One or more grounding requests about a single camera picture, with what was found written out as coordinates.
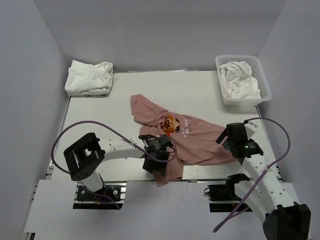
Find pink t-shirt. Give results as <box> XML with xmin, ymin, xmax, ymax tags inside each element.
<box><xmin>130</xmin><ymin>94</ymin><xmax>236</xmax><ymax>187</ymax></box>

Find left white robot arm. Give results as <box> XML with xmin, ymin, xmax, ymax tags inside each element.
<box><xmin>63</xmin><ymin>132</ymin><xmax>177</xmax><ymax>200</ymax></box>

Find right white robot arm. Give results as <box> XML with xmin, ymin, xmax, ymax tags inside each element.
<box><xmin>209</xmin><ymin>120</ymin><xmax>311</xmax><ymax>240</ymax></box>

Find crumpled white t-shirts in basket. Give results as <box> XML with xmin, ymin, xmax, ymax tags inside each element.
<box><xmin>219</xmin><ymin>61</ymin><xmax>261</xmax><ymax>99</ymax></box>

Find folded white t-shirt stack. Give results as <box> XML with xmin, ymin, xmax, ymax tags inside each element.
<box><xmin>64</xmin><ymin>60</ymin><xmax>114</xmax><ymax>96</ymax></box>

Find white plastic basket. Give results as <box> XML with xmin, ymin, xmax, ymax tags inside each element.
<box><xmin>215</xmin><ymin>55</ymin><xmax>272</xmax><ymax>107</ymax></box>

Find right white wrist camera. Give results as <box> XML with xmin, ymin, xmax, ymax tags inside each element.
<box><xmin>243</xmin><ymin>120</ymin><xmax>258</xmax><ymax>140</ymax></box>

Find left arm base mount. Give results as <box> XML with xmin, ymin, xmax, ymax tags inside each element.
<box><xmin>73</xmin><ymin>183</ymin><xmax>126</xmax><ymax>210</ymax></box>

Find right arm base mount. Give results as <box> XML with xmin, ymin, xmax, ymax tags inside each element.
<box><xmin>203</xmin><ymin>173</ymin><xmax>250</xmax><ymax>213</ymax></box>

